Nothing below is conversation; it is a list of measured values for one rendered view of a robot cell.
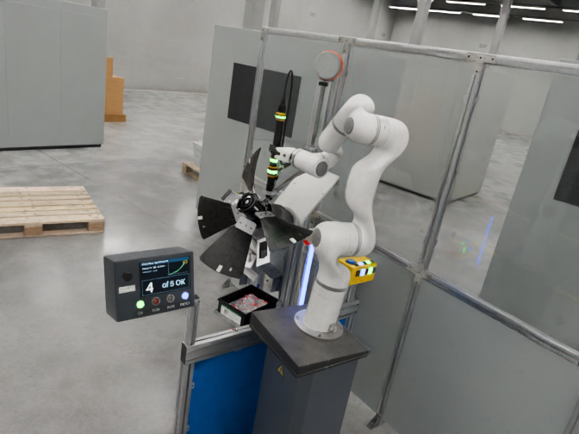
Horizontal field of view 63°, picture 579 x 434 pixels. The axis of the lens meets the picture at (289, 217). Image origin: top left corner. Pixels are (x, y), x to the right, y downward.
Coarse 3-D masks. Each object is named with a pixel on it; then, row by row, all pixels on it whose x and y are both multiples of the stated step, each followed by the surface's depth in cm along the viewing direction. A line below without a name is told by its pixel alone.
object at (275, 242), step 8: (272, 216) 220; (264, 224) 212; (272, 224) 212; (280, 224) 213; (288, 224) 215; (264, 232) 207; (272, 232) 207; (280, 232) 207; (288, 232) 208; (296, 232) 208; (304, 232) 208; (272, 240) 204; (280, 240) 203; (288, 240) 203; (296, 240) 203; (272, 248) 200; (280, 248) 200
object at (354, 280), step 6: (342, 258) 216; (348, 258) 217; (354, 258) 219; (360, 258) 220; (366, 258) 221; (348, 264) 211; (366, 264) 214; (372, 264) 216; (354, 270) 209; (360, 270) 212; (354, 276) 211; (360, 276) 214; (366, 276) 217; (372, 276) 220; (354, 282) 213; (360, 282) 216
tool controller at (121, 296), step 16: (112, 256) 147; (128, 256) 147; (144, 256) 147; (160, 256) 148; (176, 256) 152; (192, 256) 155; (112, 272) 142; (128, 272) 141; (144, 272) 145; (160, 272) 149; (176, 272) 152; (192, 272) 156; (112, 288) 143; (128, 288) 143; (160, 288) 149; (176, 288) 153; (192, 288) 156; (112, 304) 144; (128, 304) 144; (160, 304) 150; (176, 304) 153; (192, 304) 157
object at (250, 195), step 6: (252, 192) 224; (240, 198) 227; (246, 198) 225; (252, 198) 223; (258, 198) 222; (240, 204) 225; (246, 204) 223; (252, 204) 219; (258, 204) 221; (264, 204) 225; (270, 204) 230; (240, 210) 221; (246, 210) 219; (252, 210) 220; (258, 210) 222; (264, 210) 224; (270, 210) 228; (246, 216) 223; (252, 216) 223; (258, 222) 227
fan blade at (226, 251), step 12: (216, 240) 220; (228, 240) 220; (240, 240) 221; (204, 252) 219; (216, 252) 218; (228, 252) 218; (240, 252) 219; (216, 264) 216; (228, 264) 216; (240, 264) 216; (240, 276) 214
